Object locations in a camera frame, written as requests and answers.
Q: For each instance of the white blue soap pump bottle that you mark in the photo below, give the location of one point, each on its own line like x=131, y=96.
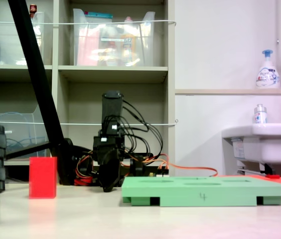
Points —
x=267, y=74

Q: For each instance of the beige shelf unit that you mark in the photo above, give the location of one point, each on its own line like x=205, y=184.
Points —
x=113, y=74

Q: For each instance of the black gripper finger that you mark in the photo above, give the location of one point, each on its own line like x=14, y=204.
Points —
x=109, y=174

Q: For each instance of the white sink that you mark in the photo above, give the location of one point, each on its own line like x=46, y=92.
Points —
x=275, y=142

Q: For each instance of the large orange flat block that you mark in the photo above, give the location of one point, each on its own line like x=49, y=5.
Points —
x=232, y=176

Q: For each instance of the black tripod leg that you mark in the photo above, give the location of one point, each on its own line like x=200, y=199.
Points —
x=36, y=74

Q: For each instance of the clear file box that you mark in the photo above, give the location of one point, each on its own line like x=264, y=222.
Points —
x=18, y=132

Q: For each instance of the green black circuit board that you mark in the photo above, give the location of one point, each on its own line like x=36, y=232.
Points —
x=160, y=174

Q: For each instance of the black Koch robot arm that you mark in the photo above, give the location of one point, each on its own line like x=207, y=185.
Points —
x=111, y=107

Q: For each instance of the small clear bottle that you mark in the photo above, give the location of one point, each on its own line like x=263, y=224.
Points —
x=260, y=115

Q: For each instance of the clear bin with bottle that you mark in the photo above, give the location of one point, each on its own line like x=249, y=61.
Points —
x=13, y=44

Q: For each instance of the red square block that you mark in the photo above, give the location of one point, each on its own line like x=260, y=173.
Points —
x=42, y=178

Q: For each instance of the green shape sorter board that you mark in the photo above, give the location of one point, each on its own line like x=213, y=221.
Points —
x=205, y=191

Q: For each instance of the red printed base clamp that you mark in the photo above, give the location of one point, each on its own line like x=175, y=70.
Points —
x=83, y=181

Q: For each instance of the clear bin with packages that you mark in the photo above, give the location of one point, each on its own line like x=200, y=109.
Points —
x=113, y=44

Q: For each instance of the brown bottle top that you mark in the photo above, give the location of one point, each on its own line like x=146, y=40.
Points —
x=33, y=10

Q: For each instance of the black table clamp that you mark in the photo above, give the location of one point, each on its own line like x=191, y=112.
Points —
x=138, y=166

